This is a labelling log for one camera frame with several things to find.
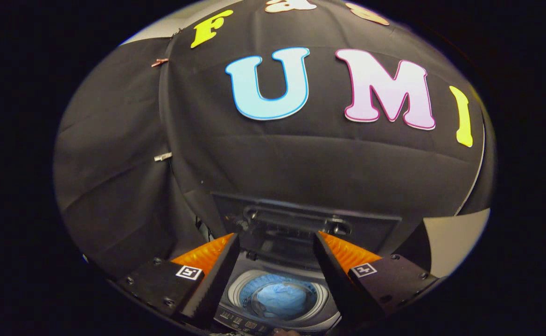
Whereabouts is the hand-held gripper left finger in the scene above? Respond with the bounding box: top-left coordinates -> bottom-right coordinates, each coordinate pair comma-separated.
117,233 -> 241,330

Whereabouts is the grey top-load washing machine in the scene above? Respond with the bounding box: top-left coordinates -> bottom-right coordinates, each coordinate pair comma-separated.
196,191 -> 402,334

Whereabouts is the black backdrop cloth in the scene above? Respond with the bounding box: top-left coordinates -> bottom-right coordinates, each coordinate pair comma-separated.
53,0 -> 497,280

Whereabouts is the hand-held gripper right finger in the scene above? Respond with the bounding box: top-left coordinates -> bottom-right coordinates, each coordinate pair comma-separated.
313,231 -> 439,328

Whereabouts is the light blue button shirt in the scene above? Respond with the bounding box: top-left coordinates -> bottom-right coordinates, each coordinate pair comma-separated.
254,281 -> 308,318

